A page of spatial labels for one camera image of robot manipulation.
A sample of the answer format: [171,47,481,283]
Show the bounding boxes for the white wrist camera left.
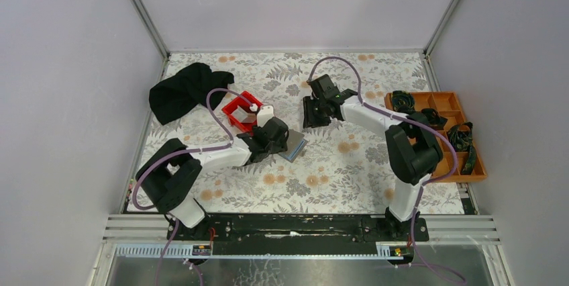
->
[256,105,274,128]

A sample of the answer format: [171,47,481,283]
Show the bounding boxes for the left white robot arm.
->
[132,117,289,240]

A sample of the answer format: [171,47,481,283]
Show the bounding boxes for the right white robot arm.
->
[303,75,444,240]

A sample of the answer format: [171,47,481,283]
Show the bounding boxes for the unrolled dark tie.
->
[446,122,477,175]

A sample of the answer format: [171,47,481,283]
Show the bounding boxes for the floral table mat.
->
[164,52,428,213]

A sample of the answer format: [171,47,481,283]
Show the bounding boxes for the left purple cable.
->
[132,88,259,286]

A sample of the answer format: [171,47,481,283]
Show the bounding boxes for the grey card holder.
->
[278,129,307,162]

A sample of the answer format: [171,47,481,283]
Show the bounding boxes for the cards in red bin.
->
[231,106,256,124]

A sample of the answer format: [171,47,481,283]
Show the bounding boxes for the rolled dark tie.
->
[421,108,448,131]
[391,91,415,114]

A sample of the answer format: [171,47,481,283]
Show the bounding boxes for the red plastic bin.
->
[222,91,263,133]

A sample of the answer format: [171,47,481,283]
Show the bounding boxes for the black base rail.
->
[167,213,429,258]

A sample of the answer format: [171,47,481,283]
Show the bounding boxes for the black cloth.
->
[148,62,235,125]

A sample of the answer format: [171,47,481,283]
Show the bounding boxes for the wooden compartment tray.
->
[384,92,487,183]

